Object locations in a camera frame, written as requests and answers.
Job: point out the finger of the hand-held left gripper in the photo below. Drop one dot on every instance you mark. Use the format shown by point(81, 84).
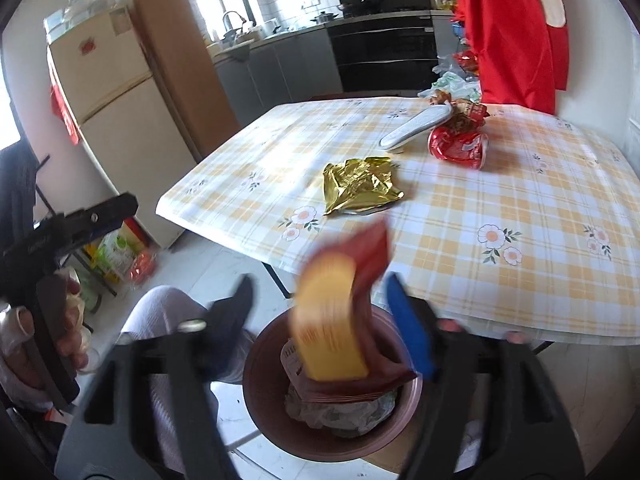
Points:
point(107, 212)

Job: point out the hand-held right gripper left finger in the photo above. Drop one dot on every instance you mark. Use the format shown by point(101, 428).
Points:
point(220, 325)

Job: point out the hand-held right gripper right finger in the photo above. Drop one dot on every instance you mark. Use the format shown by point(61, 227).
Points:
point(410, 325)

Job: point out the red and yellow snack packet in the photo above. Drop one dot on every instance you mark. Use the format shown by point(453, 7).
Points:
point(330, 330)

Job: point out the brown round trash bin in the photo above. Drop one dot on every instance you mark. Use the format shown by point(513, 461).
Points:
point(280, 430)

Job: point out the person's left hand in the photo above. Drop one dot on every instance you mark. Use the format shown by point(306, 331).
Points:
point(75, 347)

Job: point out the colourful packets on floor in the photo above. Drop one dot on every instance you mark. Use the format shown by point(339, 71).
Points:
point(120, 260)

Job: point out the person's leg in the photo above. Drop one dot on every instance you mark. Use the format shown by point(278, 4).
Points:
point(170, 320)

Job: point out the cream refrigerator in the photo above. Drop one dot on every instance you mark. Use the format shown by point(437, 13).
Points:
point(120, 125)

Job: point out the black rack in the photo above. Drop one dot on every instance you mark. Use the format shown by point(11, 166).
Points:
point(17, 185)

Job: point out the red hanging fridge ornament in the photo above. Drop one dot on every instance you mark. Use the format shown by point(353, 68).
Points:
point(65, 115)

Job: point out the checked floral tablecloth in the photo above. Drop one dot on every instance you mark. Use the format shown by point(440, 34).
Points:
point(450, 220)

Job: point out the gold foil wrapper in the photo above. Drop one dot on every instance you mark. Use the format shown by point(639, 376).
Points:
point(360, 185)

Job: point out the crumpled red packet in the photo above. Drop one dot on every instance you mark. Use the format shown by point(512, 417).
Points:
point(457, 147)

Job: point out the white foam tray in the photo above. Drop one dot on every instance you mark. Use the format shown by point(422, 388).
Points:
point(415, 127)

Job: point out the clutter on refrigerator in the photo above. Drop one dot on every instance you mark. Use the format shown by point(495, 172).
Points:
point(85, 0)

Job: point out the grey lower kitchen cabinets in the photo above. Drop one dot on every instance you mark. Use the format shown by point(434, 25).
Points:
point(280, 75)

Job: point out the red and gold candy packet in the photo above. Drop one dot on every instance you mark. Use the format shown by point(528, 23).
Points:
point(467, 110)

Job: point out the kitchen faucet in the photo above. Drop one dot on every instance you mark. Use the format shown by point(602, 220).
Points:
point(231, 20)

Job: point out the white and green plastic bags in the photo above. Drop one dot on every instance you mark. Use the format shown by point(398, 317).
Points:
point(450, 85)

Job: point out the black built-in oven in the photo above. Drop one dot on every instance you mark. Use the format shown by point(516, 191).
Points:
point(385, 55)

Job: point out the steel cooking pot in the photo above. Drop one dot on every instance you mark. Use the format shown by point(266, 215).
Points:
point(325, 16)

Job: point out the red hanging cloth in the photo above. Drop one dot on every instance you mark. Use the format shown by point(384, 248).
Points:
point(505, 35)

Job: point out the wooden door frame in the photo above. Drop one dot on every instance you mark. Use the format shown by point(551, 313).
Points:
point(185, 70)

